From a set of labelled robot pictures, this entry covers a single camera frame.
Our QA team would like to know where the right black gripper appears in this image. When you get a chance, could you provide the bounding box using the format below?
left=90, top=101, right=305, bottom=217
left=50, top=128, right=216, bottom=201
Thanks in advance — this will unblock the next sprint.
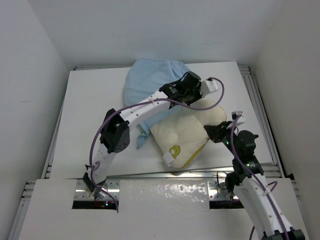
left=204, top=120, right=240, bottom=158

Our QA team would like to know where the cream pillow with yellow edge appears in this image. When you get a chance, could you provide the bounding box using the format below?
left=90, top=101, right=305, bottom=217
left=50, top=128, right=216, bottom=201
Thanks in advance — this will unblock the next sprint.
left=150, top=105, right=227, bottom=168

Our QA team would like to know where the light blue pillowcase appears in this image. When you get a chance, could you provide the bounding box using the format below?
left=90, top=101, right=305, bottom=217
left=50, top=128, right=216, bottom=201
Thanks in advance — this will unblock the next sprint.
left=123, top=58, right=190, bottom=149

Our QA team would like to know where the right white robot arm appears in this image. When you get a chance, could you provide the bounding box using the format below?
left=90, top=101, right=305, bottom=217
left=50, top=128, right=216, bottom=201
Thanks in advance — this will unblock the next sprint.
left=204, top=121, right=306, bottom=240

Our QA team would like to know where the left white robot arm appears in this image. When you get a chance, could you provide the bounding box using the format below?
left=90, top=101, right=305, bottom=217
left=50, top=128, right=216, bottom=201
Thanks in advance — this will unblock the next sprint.
left=83, top=71, right=208, bottom=197

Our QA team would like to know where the white front cover panel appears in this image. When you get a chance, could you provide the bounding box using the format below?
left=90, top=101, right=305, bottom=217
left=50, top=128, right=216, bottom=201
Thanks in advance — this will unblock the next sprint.
left=18, top=177, right=311, bottom=240

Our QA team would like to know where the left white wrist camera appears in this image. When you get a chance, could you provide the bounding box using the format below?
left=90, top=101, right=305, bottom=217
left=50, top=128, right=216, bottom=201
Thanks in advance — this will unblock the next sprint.
left=200, top=79, right=219, bottom=98

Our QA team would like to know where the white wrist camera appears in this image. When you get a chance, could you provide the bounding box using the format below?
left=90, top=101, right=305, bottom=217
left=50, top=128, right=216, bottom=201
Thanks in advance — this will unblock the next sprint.
left=200, top=79, right=219, bottom=98
left=231, top=111, right=246, bottom=127

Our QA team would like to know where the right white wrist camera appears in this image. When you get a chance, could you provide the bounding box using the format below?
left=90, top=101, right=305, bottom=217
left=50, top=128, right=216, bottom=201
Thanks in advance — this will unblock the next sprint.
left=231, top=111, right=246, bottom=127

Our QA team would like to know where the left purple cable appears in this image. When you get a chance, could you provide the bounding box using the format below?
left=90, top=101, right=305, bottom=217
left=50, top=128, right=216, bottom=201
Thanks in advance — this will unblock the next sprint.
left=89, top=77, right=225, bottom=203

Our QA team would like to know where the aluminium frame rail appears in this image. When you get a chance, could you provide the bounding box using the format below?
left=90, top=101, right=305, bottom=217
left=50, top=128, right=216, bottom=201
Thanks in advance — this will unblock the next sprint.
left=8, top=66, right=306, bottom=240

